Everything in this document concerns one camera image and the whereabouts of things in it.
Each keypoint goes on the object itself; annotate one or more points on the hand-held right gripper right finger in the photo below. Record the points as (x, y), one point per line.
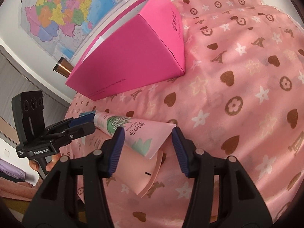
(180, 152)

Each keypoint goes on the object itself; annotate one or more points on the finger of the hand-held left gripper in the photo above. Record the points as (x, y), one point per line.
(80, 130)
(83, 120)

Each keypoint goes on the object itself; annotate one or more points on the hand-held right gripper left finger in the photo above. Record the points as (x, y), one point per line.
(116, 152)

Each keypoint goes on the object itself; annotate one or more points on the pink cream tube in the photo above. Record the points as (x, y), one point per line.
(142, 166)

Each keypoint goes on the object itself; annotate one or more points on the pink cardboard box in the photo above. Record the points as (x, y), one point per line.
(133, 57)

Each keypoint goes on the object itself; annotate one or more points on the person's left forearm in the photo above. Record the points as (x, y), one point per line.
(16, 187)

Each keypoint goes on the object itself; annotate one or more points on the person's left hand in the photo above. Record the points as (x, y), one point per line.
(53, 163)

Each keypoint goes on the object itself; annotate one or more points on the grey door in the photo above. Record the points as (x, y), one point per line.
(14, 80)

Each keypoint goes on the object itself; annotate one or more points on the purple cloth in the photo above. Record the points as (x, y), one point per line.
(11, 171)

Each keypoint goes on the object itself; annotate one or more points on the copper travel tumbler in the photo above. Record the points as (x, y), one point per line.
(65, 67)

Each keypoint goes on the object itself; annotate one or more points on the pink printed cloth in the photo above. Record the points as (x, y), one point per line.
(237, 76)

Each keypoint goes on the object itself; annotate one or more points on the colourful wall map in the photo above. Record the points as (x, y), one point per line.
(59, 11)

